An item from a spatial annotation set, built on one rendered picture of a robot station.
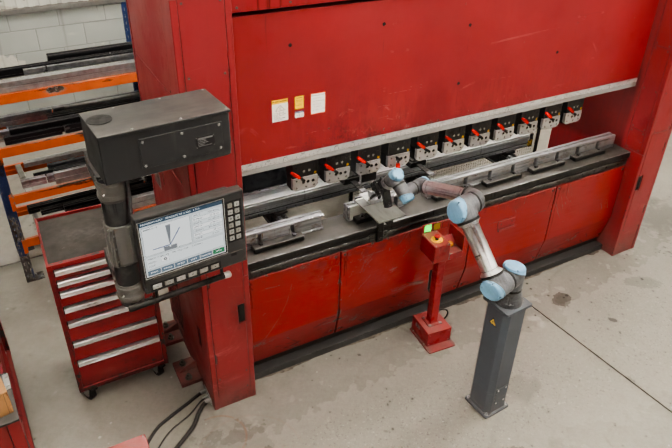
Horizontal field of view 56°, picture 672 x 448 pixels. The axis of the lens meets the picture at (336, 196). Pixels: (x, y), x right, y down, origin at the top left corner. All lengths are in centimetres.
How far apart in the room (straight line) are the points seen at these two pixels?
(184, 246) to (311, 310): 136
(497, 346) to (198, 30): 217
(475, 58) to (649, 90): 156
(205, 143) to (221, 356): 147
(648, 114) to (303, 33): 272
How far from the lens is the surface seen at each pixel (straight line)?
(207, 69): 269
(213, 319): 335
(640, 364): 451
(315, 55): 312
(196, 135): 241
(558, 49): 418
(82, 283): 347
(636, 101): 494
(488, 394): 376
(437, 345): 420
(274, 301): 359
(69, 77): 446
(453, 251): 381
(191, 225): 256
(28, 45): 700
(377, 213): 354
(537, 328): 450
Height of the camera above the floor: 289
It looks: 31 degrees down
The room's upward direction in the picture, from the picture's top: 1 degrees clockwise
